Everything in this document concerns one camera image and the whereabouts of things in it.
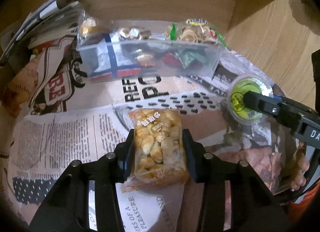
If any green jelly cup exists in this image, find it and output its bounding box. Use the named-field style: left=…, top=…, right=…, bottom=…
left=227, top=74, right=273, bottom=126

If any golden puffed snack packet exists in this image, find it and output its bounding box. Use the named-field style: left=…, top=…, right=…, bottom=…
left=129, top=108, right=188, bottom=185

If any blue white snack packet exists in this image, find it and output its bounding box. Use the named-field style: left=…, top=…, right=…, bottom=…
left=87, top=33, right=142, bottom=80

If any person's right hand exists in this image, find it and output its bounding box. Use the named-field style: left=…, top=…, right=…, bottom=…
left=290, top=141, right=310, bottom=191

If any newspaper print cloth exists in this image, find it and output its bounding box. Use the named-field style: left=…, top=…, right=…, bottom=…
left=1, top=37, right=298, bottom=228

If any clear plastic storage bin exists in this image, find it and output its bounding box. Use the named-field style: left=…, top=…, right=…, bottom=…
left=76, top=10, right=225, bottom=81

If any stack of books and papers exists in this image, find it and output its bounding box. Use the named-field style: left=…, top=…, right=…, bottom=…
left=1, top=0, right=83, bottom=67

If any ring cookie bag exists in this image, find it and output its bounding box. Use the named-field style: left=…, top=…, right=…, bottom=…
left=164, top=18, right=227, bottom=47

